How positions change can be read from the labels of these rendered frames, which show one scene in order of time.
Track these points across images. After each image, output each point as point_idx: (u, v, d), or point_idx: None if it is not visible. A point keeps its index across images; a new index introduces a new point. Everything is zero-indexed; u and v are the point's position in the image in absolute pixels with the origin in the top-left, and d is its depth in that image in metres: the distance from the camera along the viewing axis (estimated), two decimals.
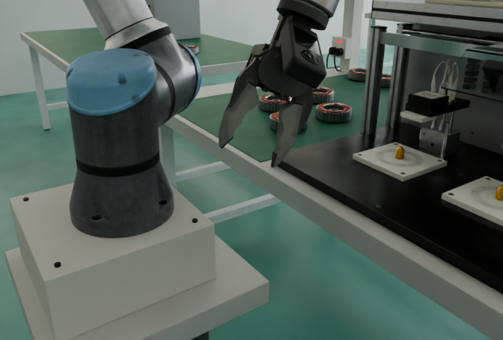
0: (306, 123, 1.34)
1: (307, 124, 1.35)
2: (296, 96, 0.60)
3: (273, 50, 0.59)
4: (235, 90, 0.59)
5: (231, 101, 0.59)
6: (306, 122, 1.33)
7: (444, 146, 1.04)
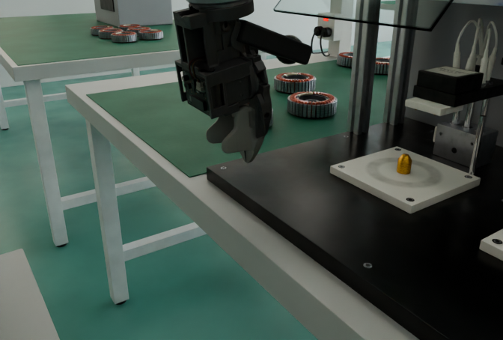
0: (271, 120, 0.95)
1: (272, 120, 0.96)
2: None
3: (259, 60, 0.53)
4: (269, 121, 0.56)
5: (267, 129, 0.57)
6: (270, 117, 0.94)
7: (477, 153, 0.65)
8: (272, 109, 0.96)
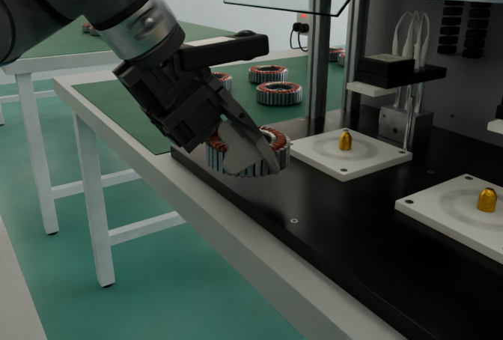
0: (287, 157, 0.59)
1: (289, 157, 0.60)
2: None
3: (212, 77, 0.52)
4: (253, 120, 0.52)
5: (260, 129, 0.53)
6: (287, 153, 0.59)
7: (409, 131, 0.72)
8: (288, 139, 0.61)
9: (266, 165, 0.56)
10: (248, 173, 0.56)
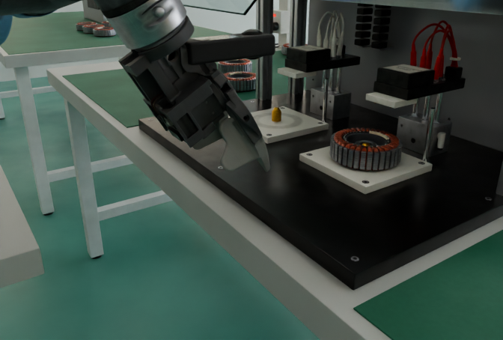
0: (400, 153, 0.72)
1: (400, 154, 0.73)
2: None
3: (218, 73, 0.52)
4: (255, 123, 0.54)
5: (260, 131, 0.54)
6: (401, 150, 0.72)
7: (325, 106, 0.91)
8: (399, 139, 0.74)
9: (388, 161, 0.69)
10: (373, 167, 0.69)
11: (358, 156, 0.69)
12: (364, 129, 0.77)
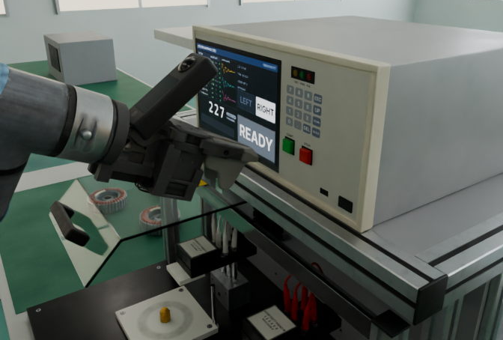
0: None
1: None
2: (188, 123, 0.58)
3: (176, 129, 0.51)
4: (234, 147, 0.55)
5: (241, 148, 0.56)
6: None
7: (213, 310, 0.87)
8: None
9: None
10: None
11: None
12: None
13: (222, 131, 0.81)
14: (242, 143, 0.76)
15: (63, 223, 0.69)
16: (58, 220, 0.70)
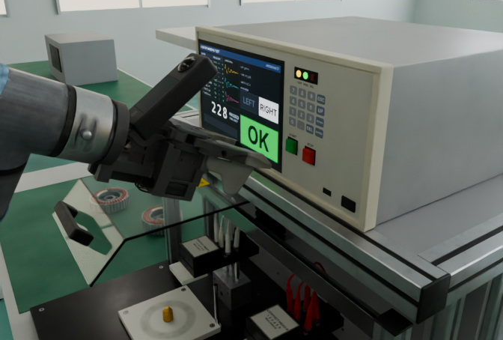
0: None
1: None
2: (188, 123, 0.58)
3: (176, 129, 0.51)
4: (234, 149, 0.53)
5: (243, 151, 0.54)
6: None
7: (216, 309, 0.87)
8: None
9: None
10: None
11: None
12: None
13: (225, 132, 0.81)
14: (244, 143, 0.76)
15: (67, 222, 0.69)
16: (63, 220, 0.71)
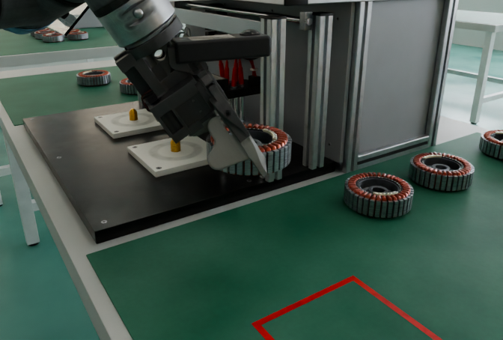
0: (284, 159, 0.58)
1: (287, 160, 0.59)
2: None
3: (206, 73, 0.53)
4: (240, 120, 0.52)
5: (247, 129, 0.53)
6: (284, 156, 0.58)
7: None
8: (289, 141, 0.59)
9: None
10: (237, 171, 0.56)
11: None
12: (260, 126, 0.64)
13: None
14: None
15: None
16: None
